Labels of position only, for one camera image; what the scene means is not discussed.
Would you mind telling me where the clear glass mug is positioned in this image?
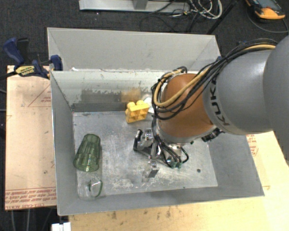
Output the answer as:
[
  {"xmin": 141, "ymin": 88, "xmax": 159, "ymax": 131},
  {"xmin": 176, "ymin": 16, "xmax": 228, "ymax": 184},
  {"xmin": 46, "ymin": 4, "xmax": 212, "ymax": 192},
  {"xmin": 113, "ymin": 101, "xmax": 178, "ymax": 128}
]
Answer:
[{"xmin": 77, "ymin": 176, "xmax": 104, "ymax": 201}]

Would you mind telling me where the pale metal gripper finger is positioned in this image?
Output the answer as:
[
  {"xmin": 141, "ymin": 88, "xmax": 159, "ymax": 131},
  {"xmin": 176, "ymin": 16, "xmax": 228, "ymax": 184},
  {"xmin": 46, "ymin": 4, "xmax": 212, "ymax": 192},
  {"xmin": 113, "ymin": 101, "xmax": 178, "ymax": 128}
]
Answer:
[
  {"xmin": 141, "ymin": 164, "xmax": 152, "ymax": 183},
  {"xmin": 148, "ymin": 160, "xmax": 160, "ymax": 179}
]

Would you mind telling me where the grey metal bin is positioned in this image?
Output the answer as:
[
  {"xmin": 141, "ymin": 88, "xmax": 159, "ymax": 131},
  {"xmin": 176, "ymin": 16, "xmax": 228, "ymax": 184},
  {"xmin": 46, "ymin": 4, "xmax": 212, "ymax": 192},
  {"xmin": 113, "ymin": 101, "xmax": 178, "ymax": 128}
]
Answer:
[{"xmin": 47, "ymin": 27, "xmax": 265, "ymax": 217}]

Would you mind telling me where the yellow toy block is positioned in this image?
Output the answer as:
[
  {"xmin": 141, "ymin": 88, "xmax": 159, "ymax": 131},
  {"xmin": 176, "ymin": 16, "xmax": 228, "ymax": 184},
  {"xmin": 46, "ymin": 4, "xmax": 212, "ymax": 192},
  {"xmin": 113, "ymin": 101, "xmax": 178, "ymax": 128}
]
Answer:
[{"xmin": 125, "ymin": 100, "xmax": 151, "ymax": 124}]

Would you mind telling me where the brown cardboard board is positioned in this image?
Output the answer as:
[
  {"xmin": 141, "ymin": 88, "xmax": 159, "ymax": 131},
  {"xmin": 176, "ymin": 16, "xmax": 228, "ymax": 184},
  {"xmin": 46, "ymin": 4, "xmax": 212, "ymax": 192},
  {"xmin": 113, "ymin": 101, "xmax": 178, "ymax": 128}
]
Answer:
[{"xmin": 4, "ymin": 65, "xmax": 272, "ymax": 211}]

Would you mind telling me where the green clear plastic cup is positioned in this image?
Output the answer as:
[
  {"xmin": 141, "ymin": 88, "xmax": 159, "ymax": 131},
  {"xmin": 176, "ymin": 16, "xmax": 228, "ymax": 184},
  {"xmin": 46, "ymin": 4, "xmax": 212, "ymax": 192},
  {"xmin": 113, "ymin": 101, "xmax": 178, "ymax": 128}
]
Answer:
[{"xmin": 73, "ymin": 133, "xmax": 103, "ymax": 172}]

